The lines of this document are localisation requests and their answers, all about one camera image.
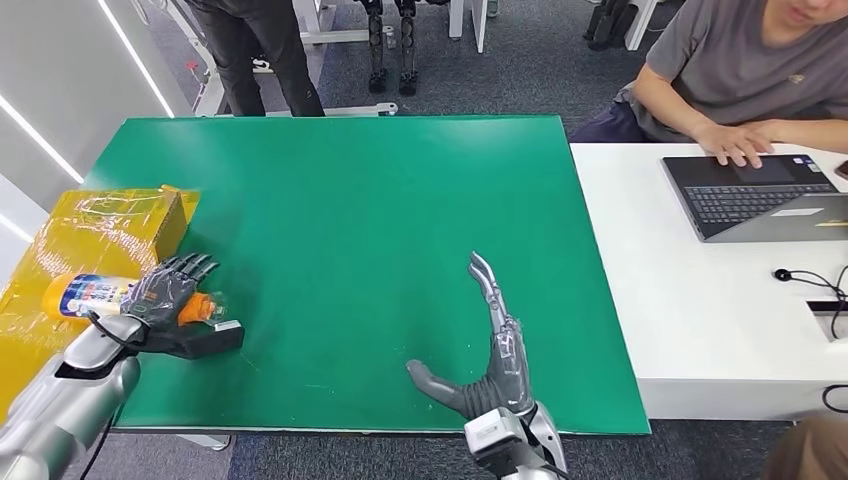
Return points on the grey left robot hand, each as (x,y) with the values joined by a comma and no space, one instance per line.
(162,291)

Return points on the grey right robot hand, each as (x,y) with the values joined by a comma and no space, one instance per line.
(507,371)

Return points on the orange plastic bottle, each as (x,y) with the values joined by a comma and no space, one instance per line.
(86,295)

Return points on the seated person's left forearm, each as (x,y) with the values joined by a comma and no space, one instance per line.
(811,132)

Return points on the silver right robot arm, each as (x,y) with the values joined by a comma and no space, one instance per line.
(548,444)

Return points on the seated person's right forearm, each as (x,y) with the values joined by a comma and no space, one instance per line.
(666,102)

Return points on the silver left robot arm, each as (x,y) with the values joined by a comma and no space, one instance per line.
(66,404)

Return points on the yellow taped cardboard box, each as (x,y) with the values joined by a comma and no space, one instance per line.
(99,232)

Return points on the white desk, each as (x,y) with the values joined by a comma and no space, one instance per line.
(689,311)

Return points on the green table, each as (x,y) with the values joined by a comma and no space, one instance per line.
(371,212)

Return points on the small red clip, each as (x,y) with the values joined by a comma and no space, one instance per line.
(192,66)

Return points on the standing person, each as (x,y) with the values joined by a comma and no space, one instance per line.
(278,46)

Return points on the dark grey laptop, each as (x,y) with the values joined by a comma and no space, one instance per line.
(748,199)

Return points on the brown rounded object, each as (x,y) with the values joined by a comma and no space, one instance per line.
(811,454)

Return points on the seated person's right hand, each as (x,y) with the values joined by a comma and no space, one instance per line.
(732,142)

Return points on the black robot leg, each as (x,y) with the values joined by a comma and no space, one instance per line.
(377,46)
(407,46)

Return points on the grey desk device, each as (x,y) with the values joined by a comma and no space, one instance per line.
(828,307)

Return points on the seated person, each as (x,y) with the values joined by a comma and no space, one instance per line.
(722,66)

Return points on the dark phone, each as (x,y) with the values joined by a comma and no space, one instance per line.
(842,170)

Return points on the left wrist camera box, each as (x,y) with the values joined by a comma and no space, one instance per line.
(199,339)

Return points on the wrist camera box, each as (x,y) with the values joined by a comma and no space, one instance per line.
(493,437)
(199,339)

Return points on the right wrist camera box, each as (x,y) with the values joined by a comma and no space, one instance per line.
(493,437)

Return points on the white metal stand frame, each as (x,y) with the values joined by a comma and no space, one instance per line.
(212,86)

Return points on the white table frame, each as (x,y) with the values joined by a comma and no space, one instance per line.
(477,23)

